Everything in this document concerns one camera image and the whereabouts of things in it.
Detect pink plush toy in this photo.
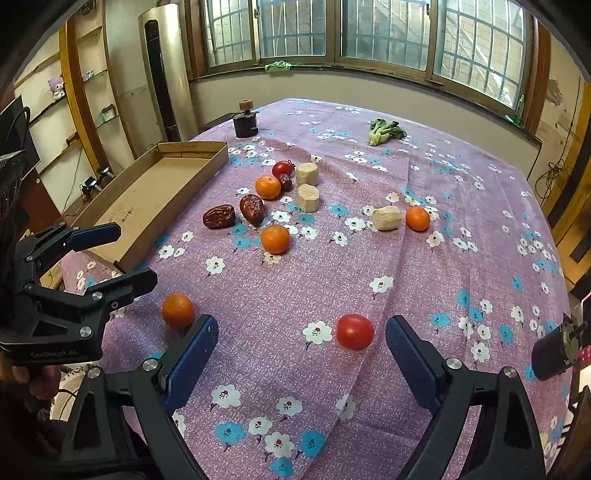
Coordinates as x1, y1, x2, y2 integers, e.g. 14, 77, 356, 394
48, 76, 66, 100

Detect red tomato with stem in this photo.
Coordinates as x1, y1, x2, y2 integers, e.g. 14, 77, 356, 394
271, 160, 294, 177

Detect green cloth on windowsill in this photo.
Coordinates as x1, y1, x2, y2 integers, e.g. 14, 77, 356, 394
264, 60, 293, 73

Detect green leafy vegetable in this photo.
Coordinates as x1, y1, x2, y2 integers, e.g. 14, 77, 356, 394
369, 118, 407, 146

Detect black grinder with wooden knob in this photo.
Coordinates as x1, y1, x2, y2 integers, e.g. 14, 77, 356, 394
232, 99, 259, 139

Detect window with metal grille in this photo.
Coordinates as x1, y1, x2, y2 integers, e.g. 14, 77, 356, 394
184, 0, 551, 133

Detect cardboard tray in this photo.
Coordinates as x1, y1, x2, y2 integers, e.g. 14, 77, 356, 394
74, 141, 228, 273

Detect floral purple tablecloth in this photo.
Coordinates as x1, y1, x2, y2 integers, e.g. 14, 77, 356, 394
101, 99, 570, 479

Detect white corn piece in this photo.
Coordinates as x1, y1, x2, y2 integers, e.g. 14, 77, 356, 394
372, 206, 404, 232
295, 162, 320, 186
295, 184, 320, 213

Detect black cylinder object at right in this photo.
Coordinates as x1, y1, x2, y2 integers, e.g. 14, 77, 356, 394
531, 314, 588, 381

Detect wooden wall shelf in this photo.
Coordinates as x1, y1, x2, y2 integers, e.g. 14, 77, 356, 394
14, 1, 135, 219

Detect green bottle on windowsill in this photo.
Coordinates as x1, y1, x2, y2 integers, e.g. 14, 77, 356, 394
513, 94, 525, 126

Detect large red tomato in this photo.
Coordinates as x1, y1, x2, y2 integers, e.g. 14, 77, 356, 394
335, 314, 375, 350

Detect orange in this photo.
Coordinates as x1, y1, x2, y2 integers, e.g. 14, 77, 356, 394
260, 225, 290, 255
161, 293, 195, 329
406, 206, 431, 232
254, 175, 281, 200

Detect person's left hand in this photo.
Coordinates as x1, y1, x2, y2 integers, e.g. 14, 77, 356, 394
0, 353, 61, 400

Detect tall gold air conditioner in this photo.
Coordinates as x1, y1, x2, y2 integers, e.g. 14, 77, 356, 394
138, 2, 198, 142

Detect white corn piece back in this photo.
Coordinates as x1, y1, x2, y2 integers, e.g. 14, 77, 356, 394
295, 162, 320, 186

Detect small dark red date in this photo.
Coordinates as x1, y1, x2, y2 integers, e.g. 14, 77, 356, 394
277, 174, 293, 192

